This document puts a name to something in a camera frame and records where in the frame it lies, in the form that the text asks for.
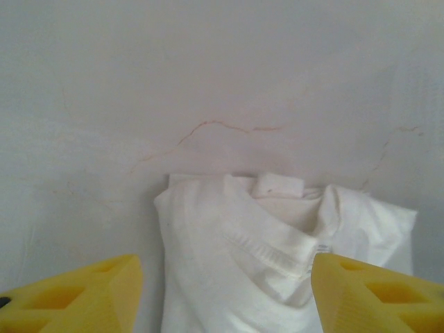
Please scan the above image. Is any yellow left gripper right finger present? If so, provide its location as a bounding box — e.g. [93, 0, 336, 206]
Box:
[311, 253, 444, 333]

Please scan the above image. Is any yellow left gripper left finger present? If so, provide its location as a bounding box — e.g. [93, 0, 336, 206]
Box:
[0, 254, 143, 333]

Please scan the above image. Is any white t-shirt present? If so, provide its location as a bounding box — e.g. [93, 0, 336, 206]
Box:
[153, 172, 417, 333]

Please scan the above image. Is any white table cover sheet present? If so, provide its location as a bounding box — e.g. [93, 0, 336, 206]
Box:
[0, 0, 444, 333]

